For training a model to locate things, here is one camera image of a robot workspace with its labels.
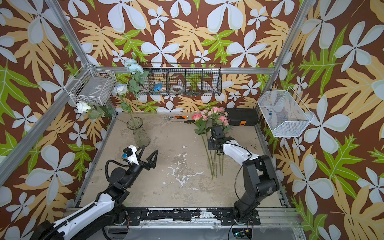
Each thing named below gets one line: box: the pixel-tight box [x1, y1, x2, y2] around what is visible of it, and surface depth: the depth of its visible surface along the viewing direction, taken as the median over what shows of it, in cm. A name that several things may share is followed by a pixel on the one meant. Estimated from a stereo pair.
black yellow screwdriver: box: [171, 120, 196, 124], surface depth 117 cm
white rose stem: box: [76, 101, 114, 120], surface depth 68 cm
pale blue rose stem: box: [111, 83, 133, 119], surface depth 80 cm
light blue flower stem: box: [125, 58, 149, 119], surface depth 84 cm
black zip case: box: [227, 108, 259, 127], surface depth 114 cm
